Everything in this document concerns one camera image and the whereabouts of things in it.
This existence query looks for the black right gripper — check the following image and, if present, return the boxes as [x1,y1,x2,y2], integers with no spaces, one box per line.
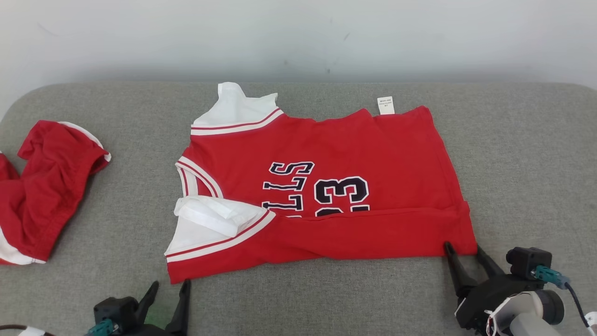
[443,241,537,334]

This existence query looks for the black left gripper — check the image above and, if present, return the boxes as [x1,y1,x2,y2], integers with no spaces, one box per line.
[121,279,192,336]

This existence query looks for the red shorts white trim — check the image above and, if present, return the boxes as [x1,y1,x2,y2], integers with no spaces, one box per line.
[0,120,111,266]

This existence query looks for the red basketball jersey white shoulders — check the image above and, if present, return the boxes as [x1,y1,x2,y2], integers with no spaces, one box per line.
[164,82,478,284]

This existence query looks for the grey fabric sofa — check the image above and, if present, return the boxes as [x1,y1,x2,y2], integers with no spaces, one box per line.
[0,82,597,336]

